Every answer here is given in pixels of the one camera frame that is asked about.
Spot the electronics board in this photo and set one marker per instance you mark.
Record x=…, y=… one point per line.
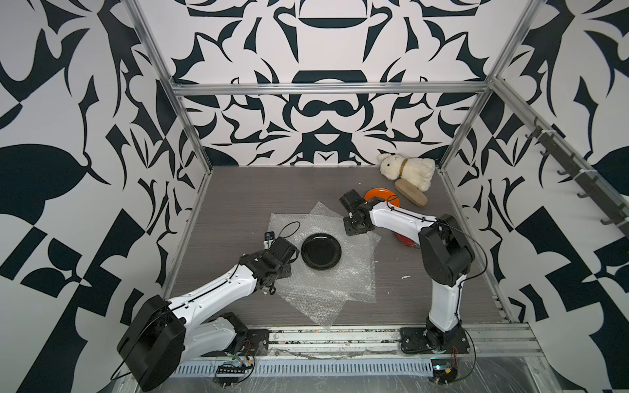
x=444, y=372
x=228, y=374

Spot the clear bubble wrap sheet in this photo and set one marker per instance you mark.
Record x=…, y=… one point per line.
x=362, y=247
x=338, y=284
x=324, y=312

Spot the orange bubble plate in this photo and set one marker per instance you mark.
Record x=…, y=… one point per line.
x=385, y=194

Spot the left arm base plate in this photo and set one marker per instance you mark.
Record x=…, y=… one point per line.
x=250, y=342

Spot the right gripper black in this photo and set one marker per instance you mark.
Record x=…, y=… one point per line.
x=347, y=228

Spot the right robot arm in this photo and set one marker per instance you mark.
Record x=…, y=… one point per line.
x=447, y=257

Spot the left electronics board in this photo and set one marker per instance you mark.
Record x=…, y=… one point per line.
x=228, y=374

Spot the aluminium frame rail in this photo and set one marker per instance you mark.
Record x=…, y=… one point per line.
x=186, y=90

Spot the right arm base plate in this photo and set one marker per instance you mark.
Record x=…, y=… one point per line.
x=424, y=340

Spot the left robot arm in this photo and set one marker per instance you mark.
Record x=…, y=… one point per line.
x=166, y=333

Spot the tan wooden brush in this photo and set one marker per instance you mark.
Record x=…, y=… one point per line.
x=411, y=192

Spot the white plush bunny toy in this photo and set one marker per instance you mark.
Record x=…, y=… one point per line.
x=417, y=171

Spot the right electronics board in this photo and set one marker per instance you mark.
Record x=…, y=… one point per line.
x=444, y=372

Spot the red floral dinner plate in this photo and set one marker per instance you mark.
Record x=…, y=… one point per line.
x=406, y=241

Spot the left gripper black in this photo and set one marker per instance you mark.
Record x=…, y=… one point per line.
x=287, y=271

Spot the black wall hook rail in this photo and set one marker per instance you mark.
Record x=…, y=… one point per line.
x=590, y=180

